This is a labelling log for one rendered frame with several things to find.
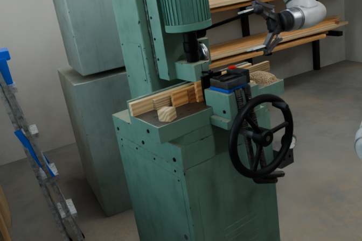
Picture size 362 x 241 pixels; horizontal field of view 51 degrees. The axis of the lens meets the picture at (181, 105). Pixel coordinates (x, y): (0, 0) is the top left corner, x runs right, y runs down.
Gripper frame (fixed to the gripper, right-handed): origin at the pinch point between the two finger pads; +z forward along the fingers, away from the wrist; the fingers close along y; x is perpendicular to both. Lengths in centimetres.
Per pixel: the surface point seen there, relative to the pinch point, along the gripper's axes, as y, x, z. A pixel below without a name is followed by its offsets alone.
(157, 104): -17.1, -19.6, 33.1
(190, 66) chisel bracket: -7.1, -15.4, 17.4
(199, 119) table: -25.2, -5.5, 26.3
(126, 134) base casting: -29, -52, 36
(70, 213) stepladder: -67, -98, 60
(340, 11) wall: -4, -199, -341
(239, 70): -12.7, 1.2, 8.8
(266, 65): -16.5, -19.4, -24.2
